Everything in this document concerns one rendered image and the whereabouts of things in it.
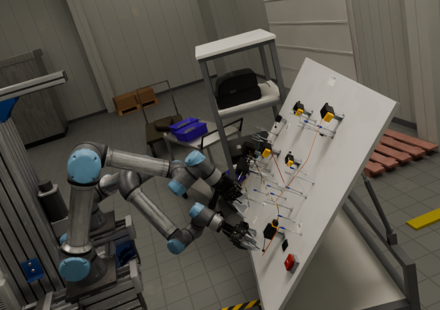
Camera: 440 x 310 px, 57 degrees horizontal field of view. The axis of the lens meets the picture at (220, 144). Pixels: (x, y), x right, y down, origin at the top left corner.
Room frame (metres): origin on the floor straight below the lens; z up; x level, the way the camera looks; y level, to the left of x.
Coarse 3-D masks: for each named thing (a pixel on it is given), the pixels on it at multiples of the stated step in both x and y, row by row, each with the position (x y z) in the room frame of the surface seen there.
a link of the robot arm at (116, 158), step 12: (96, 144) 1.58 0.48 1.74; (108, 156) 1.57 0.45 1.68; (120, 156) 1.59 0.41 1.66; (132, 156) 1.61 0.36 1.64; (144, 156) 1.63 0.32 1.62; (120, 168) 1.60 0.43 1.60; (132, 168) 1.59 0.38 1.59; (144, 168) 1.60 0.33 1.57; (156, 168) 1.61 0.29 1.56; (168, 168) 1.62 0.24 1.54
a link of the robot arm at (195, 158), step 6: (192, 156) 1.52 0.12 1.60; (198, 156) 1.52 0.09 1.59; (204, 156) 1.55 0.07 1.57; (186, 162) 1.53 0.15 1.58; (192, 162) 1.51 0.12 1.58; (198, 162) 1.51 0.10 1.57; (204, 162) 1.52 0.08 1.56; (210, 162) 1.55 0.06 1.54; (192, 168) 1.51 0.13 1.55; (198, 168) 1.51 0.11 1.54; (204, 168) 1.51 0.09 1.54; (210, 168) 1.52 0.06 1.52; (198, 174) 1.51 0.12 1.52; (204, 174) 1.51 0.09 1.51; (210, 174) 1.51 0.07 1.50
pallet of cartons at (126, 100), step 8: (144, 88) 10.86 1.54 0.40; (152, 88) 10.52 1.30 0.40; (120, 96) 10.67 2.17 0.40; (128, 96) 10.34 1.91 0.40; (136, 96) 10.36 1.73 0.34; (144, 96) 10.41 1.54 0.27; (152, 96) 10.46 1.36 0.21; (120, 104) 10.24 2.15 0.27; (128, 104) 10.28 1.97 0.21; (136, 104) 10.33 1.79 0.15; (144, 104) 10.70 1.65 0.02; (152, 104) 10.44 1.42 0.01; (120, 112) 10.21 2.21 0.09; (128, 112) 10.26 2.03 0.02
